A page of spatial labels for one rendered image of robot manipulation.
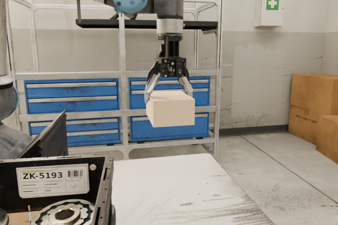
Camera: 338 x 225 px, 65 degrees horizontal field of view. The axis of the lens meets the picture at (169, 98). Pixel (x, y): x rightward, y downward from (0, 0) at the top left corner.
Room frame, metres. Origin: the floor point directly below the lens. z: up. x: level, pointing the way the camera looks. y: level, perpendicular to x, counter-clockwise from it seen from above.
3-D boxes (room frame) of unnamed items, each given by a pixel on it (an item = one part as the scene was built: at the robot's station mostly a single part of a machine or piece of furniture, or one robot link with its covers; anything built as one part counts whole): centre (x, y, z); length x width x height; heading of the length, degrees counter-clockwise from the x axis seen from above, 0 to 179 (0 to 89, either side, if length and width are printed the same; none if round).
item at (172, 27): (0.78, -0.01, 1.18); 0.08 x 0.08 x 0.05
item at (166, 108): (0.80, 0.00, 0.95); 0.16 x 0.12 x 0.07; 12
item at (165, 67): (0.77, 0.00, 1.10); 0.09 x 0.08 x 0.12; 12
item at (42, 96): (2.09, 0.77, 0.60); 0.72 x 0.03 x 0.56; 102
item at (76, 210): (0.38, 0.17, 0.86); 0.05 x 0.05 x 0.01
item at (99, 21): (2.44, 0.18, 1.32); 1.20 x 0.45 x 0.06; 102
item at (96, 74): (2.20, 0.38, 0.91); 1.70 x 0.10 x 0.05; 102
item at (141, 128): (2.25, -0.02, 0.60); 0.72 x 0.03 x 0.56; 102
